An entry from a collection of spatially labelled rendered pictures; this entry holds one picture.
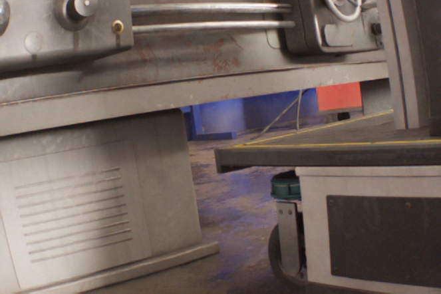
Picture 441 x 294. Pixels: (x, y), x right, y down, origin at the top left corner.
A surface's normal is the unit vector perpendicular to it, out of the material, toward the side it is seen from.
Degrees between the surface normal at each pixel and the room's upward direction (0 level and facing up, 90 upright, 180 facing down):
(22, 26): 90
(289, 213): 90
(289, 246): 90
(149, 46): 90
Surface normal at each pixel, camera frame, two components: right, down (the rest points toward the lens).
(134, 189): 0.67, -0.05
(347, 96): -0.46, 0.11
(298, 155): -0.79, 0.14
